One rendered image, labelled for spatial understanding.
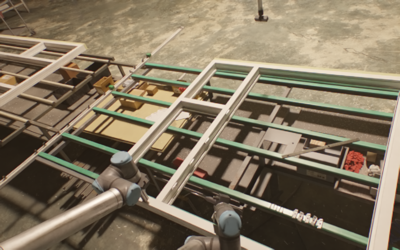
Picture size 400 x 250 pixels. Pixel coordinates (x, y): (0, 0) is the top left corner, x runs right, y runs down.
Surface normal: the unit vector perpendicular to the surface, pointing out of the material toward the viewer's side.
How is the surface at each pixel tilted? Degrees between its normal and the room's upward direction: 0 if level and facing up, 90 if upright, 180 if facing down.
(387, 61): 0
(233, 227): 47
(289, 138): 0
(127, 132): 0
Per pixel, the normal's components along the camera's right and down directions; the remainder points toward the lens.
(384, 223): -0.21, -0.73
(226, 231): 0.13, -0.09
